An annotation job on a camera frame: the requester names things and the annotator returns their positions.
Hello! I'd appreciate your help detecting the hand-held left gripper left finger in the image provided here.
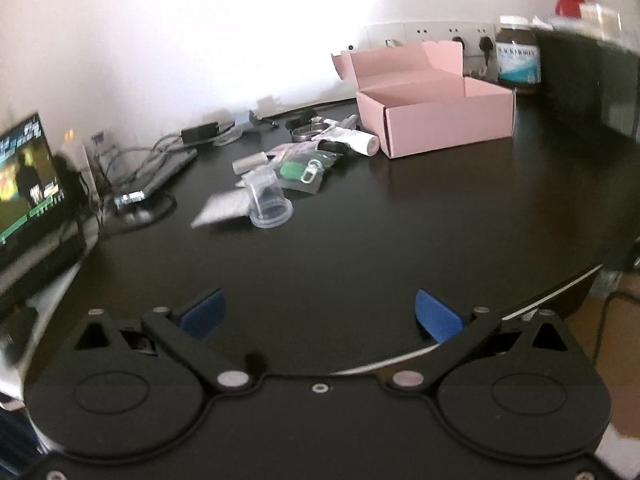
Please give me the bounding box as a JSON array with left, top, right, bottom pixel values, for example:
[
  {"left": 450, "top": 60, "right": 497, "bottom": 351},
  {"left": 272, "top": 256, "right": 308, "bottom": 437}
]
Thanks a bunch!
[{"left": 74, "top": 288, "right": 252, "bottom": 394}]

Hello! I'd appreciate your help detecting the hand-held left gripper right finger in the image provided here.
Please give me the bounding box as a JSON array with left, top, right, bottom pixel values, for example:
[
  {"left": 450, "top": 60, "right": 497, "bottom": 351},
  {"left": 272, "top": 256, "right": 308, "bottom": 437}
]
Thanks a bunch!
[{"left": 390, "top": 288, "right": 571, "bottom": 394}]

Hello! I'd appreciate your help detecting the pink cardboard box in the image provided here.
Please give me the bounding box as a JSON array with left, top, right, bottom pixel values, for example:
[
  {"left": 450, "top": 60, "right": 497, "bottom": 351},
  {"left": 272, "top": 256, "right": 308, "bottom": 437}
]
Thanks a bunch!
[{"left": 331, "top": 40, "right": 517, "bottom": 160}]

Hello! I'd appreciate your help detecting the black desktop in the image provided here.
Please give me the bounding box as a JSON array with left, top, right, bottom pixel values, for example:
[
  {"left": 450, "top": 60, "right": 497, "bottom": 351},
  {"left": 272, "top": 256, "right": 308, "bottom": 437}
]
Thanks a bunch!
[{"left": 0, "top": 92, "right": 640, "bottom": 381}]

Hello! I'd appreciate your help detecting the silver foil packet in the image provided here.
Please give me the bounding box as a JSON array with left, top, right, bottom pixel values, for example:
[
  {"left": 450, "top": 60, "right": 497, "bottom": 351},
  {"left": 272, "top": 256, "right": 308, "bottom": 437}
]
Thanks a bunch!
[{"left": 190, "top": 189, "right": 251, "bottom": 229}]

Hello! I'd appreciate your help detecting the clear plastic cup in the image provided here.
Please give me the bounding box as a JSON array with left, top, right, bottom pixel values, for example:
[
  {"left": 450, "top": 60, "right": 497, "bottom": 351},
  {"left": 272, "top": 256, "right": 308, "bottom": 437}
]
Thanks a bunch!
[{"left": 242, "top": 168, "right": 294, "bottom": 230}]

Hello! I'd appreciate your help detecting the dark flat device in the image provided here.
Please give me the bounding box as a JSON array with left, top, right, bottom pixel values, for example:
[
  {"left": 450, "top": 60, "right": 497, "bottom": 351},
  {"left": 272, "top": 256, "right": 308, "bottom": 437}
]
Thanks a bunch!
[{"left": 114, "top": 146, "right": 199, "bottom": 205}]

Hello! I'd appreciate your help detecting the small grey cylinder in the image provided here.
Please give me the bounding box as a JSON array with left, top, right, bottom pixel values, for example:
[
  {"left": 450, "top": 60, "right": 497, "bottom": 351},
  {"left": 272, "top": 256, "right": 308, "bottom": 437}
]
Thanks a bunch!
[{"left": 232, "top": 152, "right": 269, "bottom": 176}]

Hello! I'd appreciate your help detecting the clear bag with green item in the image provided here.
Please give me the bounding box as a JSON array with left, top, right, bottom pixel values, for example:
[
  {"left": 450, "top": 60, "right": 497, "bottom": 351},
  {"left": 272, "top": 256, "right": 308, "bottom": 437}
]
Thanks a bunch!
[{"left": 273, "top": 152, "right": 342, "bottom": 196}]

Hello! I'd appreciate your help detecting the black power adapter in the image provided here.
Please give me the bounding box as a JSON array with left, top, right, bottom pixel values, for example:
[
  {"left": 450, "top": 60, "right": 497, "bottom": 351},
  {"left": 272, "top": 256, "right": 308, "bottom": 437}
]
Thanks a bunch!
[{"left": 180, "top": 122, "right": 221, "bottom": 144}]

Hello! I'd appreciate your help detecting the pale pink packet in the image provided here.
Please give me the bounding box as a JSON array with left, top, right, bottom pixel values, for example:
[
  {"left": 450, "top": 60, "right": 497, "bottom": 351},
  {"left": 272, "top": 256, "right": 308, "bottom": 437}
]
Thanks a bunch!
[{"left": 267, "top": 142, "right": 321, "bottom": 157}]

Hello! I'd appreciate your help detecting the white roll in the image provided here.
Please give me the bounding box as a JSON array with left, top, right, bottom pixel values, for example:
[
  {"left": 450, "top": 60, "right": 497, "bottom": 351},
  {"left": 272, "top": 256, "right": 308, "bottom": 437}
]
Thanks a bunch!
[{"left": 319, "top": 127, "right": 382, "bottom": 158}]

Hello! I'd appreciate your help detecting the white plastic bottle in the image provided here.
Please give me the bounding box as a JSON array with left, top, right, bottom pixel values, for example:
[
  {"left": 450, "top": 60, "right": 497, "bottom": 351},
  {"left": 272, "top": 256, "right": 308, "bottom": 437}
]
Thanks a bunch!
[{"left": 62, "top": 130, "right": 94, "bottom": 201}]

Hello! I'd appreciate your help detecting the computer monitor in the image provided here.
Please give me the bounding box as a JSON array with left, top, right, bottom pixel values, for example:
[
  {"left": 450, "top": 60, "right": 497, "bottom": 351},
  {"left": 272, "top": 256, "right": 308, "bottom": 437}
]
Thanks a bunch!
[{"left": 0, "top": 112, "right": 87, "bottom": 303}]

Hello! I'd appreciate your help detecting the brown supplement bottle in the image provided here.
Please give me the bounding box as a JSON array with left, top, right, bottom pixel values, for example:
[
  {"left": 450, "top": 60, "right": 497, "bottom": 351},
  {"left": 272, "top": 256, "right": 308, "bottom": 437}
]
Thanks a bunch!
[{"left": 495, "top": 16, "right": 544, "bottom": 96}]

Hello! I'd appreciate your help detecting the black cabinet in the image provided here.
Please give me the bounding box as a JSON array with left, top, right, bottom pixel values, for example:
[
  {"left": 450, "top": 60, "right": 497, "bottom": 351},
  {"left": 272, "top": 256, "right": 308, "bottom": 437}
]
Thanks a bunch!
[{"left": 534, "top": 24, "right": 640, "bottom": 142}]

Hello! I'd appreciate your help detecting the clear cotton swab box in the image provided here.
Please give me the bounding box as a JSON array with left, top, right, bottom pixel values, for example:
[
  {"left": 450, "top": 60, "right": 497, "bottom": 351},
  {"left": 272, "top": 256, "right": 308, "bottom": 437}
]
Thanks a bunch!
[{"left": 579, "top": 3, "right": 625, "bottom": 37}]

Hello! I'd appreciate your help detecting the grey cable bundle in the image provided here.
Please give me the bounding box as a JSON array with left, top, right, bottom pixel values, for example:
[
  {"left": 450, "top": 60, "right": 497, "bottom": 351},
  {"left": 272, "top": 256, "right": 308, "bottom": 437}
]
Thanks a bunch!
[{"left": 94, "top": 130, "right": 201, "bottom": 188}]

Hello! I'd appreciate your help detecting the metal ring strainer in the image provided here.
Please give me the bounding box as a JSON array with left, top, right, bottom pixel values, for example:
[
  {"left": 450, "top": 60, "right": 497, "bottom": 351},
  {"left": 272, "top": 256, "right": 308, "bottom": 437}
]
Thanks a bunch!
[{"left": 291, "top": 122, "right": 329, "bottom": 144}]

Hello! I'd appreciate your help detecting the white wall socket panel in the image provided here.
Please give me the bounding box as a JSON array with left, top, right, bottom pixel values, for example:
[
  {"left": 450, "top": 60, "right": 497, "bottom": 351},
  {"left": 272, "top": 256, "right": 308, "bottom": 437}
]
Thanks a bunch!
[{"left": 367, "top": 21, "right": 499, "bottom": 81}]

